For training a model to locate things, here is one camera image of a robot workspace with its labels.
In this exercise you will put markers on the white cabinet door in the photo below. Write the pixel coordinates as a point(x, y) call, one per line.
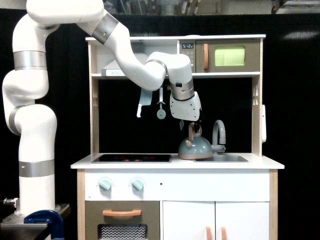
point(188, 220)
point(242, 220)

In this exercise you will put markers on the toy oven door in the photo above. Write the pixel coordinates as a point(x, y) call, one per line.
point(145, 226)

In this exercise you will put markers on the wooden toy kitchen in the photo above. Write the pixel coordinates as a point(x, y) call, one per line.
point(179, 180)

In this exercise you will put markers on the toy pizza cutter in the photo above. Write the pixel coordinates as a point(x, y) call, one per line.
point(161, 113)

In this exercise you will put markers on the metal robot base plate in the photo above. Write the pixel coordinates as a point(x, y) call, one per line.
point(12, 227)

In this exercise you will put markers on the left mint stove knob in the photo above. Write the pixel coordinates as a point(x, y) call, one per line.
point(105, 184)

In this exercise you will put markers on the black toy stove top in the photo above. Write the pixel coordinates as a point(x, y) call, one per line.
point(133, 158)

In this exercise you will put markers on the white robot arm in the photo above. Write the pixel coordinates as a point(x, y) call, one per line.
point(36, 124)

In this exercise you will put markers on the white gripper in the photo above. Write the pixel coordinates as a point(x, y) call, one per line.
point(188, 110)

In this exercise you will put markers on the grey toy sink basin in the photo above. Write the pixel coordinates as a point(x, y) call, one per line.
point(222, 159)

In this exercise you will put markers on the mint stove knob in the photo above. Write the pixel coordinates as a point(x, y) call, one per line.
point(137, 184)
point(105, 184)

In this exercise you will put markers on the blue c-clamp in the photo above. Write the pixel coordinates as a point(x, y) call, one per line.
point(50, 217)

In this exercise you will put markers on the white toy range hood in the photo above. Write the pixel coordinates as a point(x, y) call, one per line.
point(113, 69)

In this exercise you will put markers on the left white cabinet door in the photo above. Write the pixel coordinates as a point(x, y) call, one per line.
point(188, 220)

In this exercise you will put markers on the grey-blue toy teapot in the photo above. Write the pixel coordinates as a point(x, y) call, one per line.
point(194, 147)

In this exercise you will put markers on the toy cleaver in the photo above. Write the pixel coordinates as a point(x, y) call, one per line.
point(145, 100)

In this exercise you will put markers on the right mint stove knob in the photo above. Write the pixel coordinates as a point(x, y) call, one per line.
point(137, 184)

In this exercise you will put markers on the grey toy faucet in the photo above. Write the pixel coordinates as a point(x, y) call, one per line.
point(218, 137)

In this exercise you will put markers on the right white cabinet door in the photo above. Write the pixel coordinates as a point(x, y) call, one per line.
point(242, 220)

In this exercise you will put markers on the toy microwave oven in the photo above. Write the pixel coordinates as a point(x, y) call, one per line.
point(222, 55)

